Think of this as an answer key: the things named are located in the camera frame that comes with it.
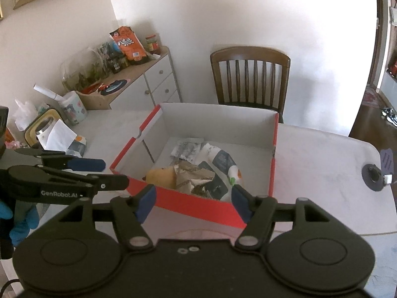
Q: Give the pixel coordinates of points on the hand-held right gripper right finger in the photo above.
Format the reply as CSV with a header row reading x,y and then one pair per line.
x,y
240,203

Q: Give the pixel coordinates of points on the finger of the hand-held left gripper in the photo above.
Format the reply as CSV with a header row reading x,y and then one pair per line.
x,y
108,182
86,164

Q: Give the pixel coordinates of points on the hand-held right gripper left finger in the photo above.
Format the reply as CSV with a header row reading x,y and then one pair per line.
x,y
145,200

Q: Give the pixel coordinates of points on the orange plush toy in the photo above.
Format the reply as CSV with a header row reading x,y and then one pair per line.
x,y
161,177

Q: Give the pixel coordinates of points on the red cardboard box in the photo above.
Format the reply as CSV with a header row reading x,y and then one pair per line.
x,y
198,208

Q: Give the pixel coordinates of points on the white and blue packet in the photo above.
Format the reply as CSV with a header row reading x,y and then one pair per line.
x,y
223,161

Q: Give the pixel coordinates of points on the beige snack packet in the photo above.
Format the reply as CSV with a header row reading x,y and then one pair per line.
x,y
194,177

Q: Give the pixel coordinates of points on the clear printed wrapper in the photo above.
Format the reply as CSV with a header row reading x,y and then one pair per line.
x,y
186,150

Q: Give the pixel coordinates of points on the person's left hand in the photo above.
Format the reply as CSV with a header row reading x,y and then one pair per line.
x,y
24,228

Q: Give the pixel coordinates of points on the tissue pack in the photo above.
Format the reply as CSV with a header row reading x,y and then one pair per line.
x,y
60,136

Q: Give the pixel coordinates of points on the steel tumbler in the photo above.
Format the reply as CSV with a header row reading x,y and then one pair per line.
x,y
45,128

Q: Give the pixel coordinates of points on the printed white cup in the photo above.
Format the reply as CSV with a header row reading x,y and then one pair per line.
x,y
74,108

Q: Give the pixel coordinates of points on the yellow tray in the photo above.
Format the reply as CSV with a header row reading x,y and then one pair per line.
x,y
31,127

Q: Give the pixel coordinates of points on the clear plastic bag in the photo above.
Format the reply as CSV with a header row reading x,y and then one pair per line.
x,y
24,113

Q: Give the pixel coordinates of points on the dark round tray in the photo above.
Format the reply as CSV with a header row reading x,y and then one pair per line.
x,y
113,87

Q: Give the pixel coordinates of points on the rolled white paper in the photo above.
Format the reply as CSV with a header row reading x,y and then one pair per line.
x,y
46,92

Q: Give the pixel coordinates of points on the glass terrarium bowl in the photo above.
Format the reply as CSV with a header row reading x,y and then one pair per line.
x,y
83,71

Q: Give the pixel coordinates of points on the small dark jar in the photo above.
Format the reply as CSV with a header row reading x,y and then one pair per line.
x,y
118,63

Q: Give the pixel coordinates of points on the white wooden sideboard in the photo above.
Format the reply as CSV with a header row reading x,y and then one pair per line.
x,y
158,77

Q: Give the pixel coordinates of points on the orange snack bag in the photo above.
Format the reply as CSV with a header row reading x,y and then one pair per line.
x,y
128,45

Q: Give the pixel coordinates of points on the phone stand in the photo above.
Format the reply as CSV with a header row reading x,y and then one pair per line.
x,y
373,173

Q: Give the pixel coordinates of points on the red lidded jar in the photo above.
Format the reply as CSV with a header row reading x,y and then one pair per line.
x,y
152,43

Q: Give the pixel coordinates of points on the brown wooden chair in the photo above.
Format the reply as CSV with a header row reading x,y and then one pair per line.
x,y
248,52

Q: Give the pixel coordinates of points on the sneaker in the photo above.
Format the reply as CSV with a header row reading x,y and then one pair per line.
x,y
390,115

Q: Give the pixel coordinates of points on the white wooden wall cabinet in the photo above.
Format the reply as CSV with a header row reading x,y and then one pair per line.
x,y
389,82

